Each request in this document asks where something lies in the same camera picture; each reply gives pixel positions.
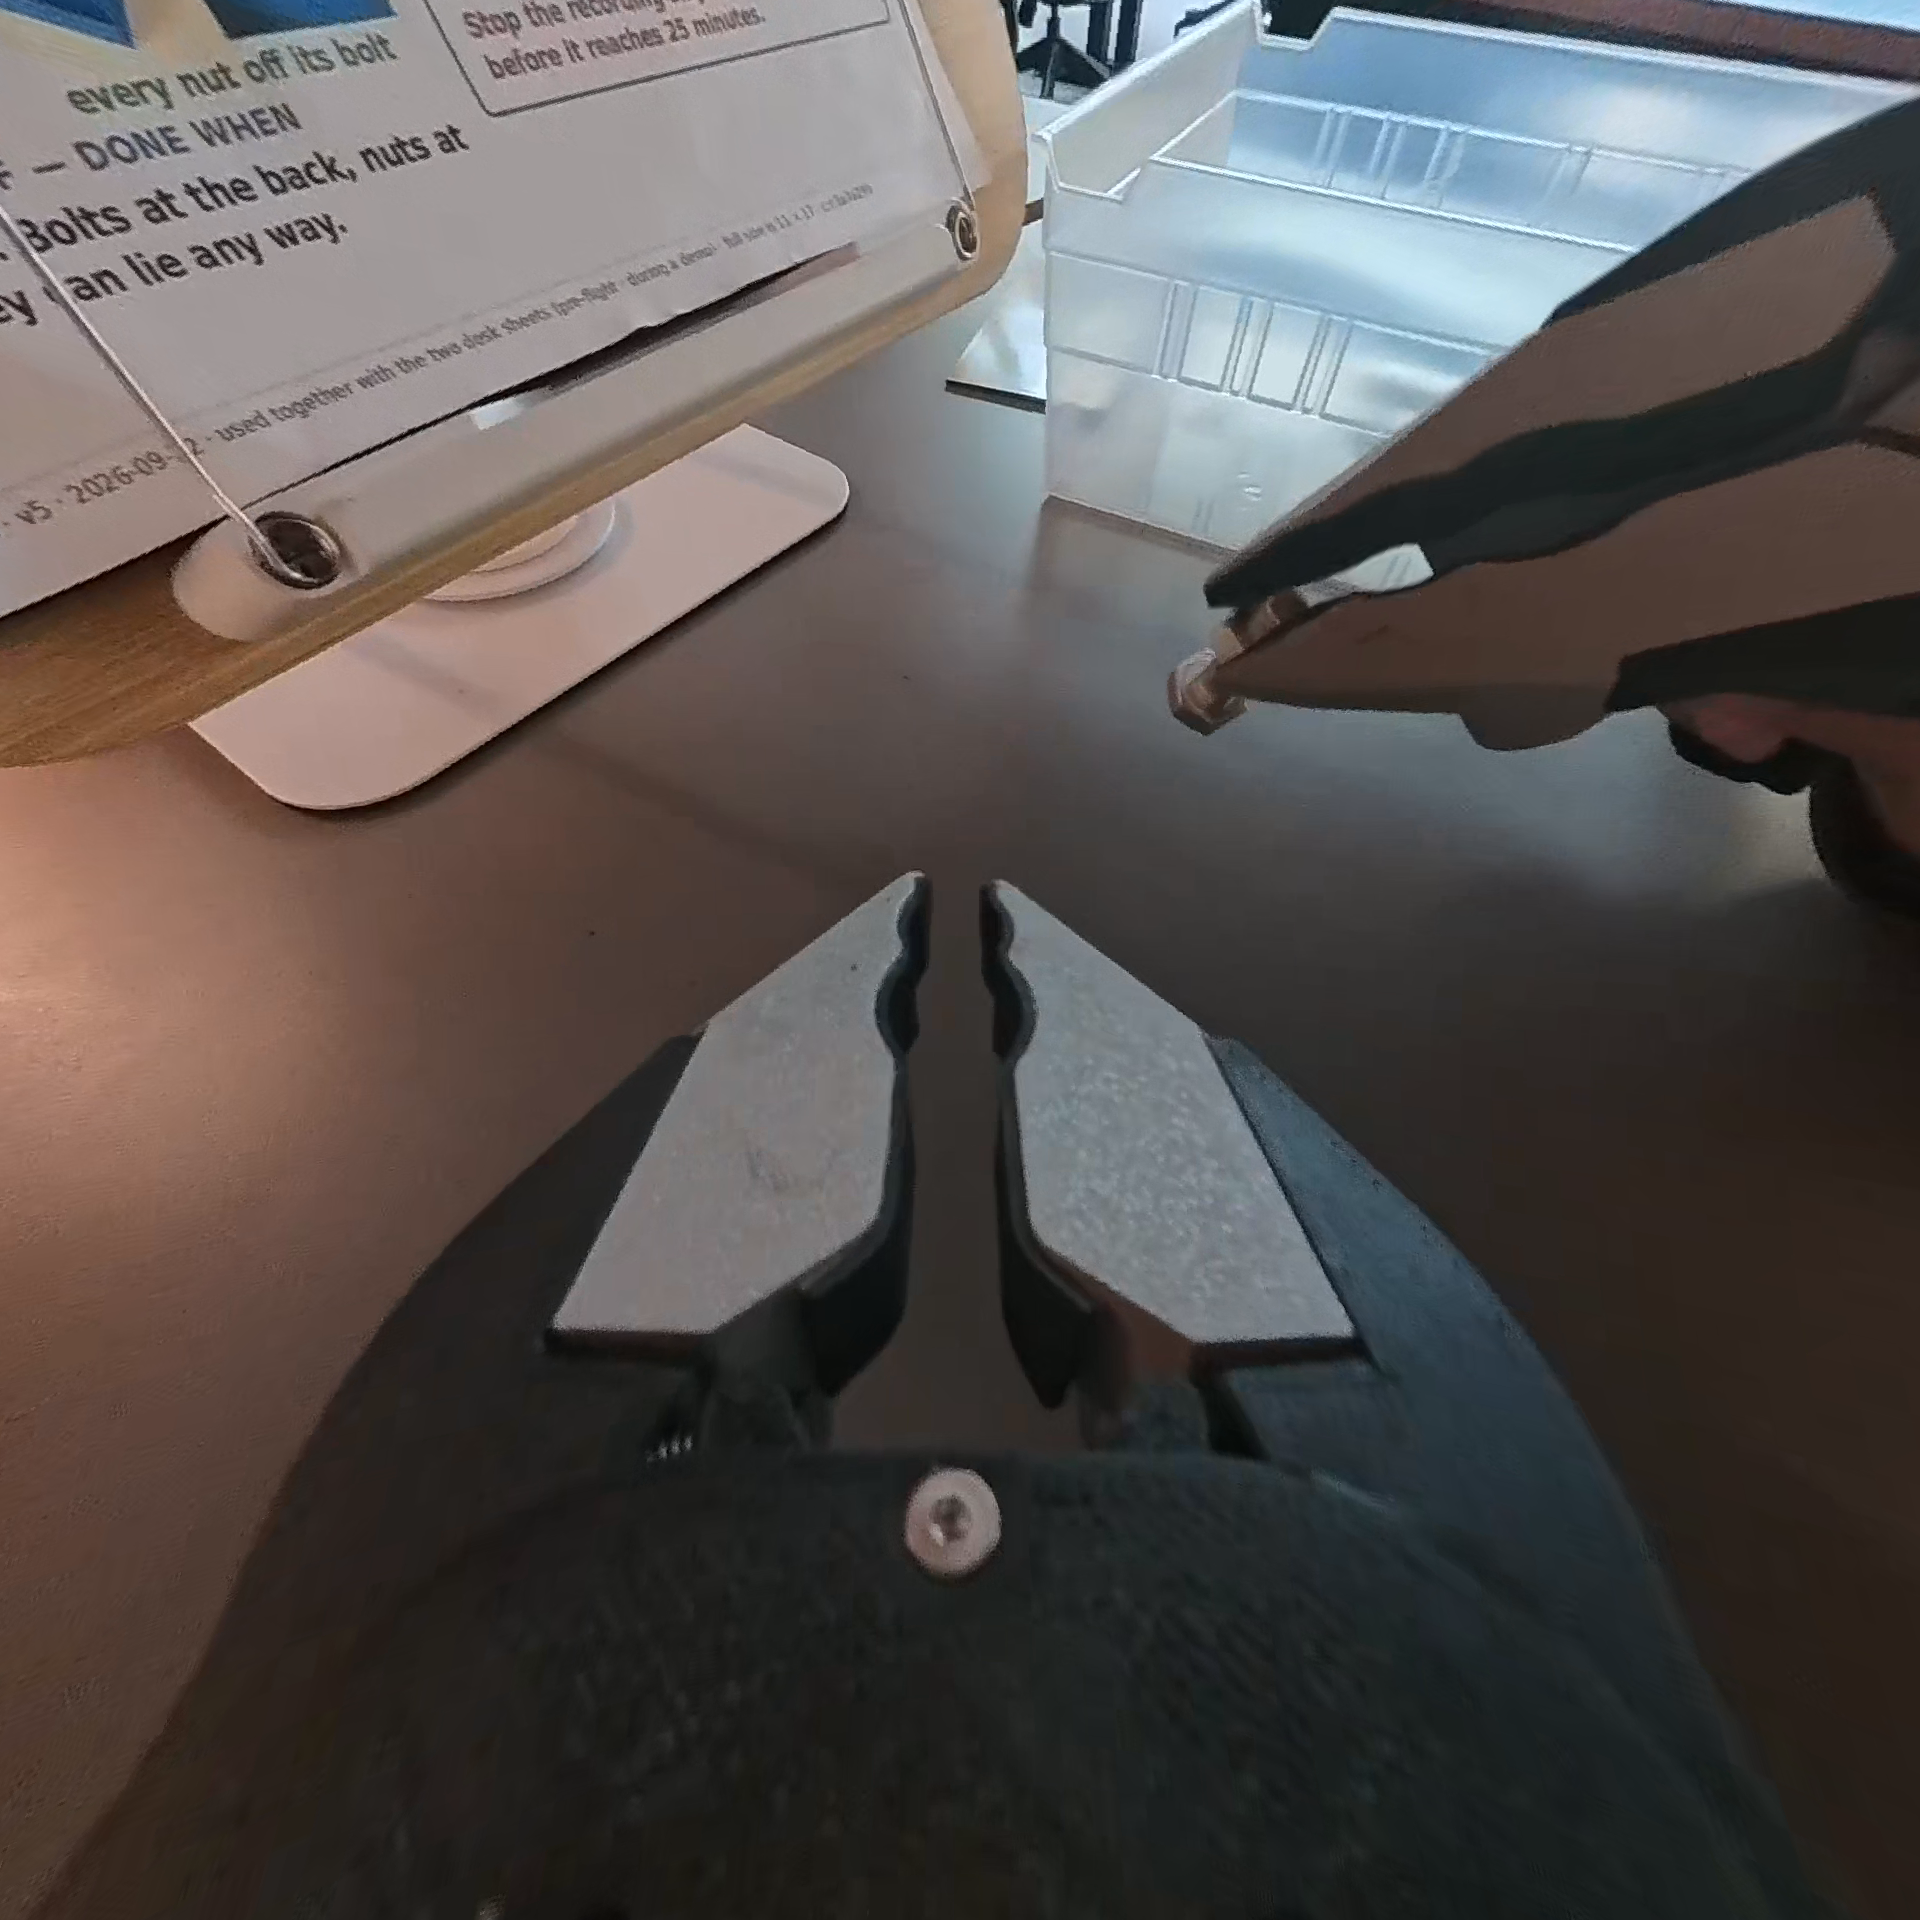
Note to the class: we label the black office chair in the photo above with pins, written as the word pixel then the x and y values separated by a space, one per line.
pixel 1059 53

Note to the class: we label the person's right hand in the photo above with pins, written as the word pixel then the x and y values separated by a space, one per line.
pixel 1749 744

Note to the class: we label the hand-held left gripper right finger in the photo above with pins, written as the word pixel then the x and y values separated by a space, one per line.
pixel 1155 1186

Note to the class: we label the white stand base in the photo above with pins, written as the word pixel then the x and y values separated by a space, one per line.
pixel 601 632

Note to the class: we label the printed paper instruction sheet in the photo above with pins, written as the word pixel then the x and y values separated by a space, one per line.
pixel 450 226

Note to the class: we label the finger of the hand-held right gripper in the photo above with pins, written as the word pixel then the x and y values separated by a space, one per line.
pixel 1576 617
pixel 1653 345

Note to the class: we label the steel bolt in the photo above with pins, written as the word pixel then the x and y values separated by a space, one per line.
pixel 1261 623

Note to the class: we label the clear plastic bin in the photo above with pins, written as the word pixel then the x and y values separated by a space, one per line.
pixel 1352 226

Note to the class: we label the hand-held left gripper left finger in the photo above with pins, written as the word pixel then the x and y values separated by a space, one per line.
pixel 751 1169

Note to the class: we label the dark flat plate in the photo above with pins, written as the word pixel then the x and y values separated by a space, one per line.
pixel 1006 368

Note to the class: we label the wooden sign board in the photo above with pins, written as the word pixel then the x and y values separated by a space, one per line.
pixel 90 700

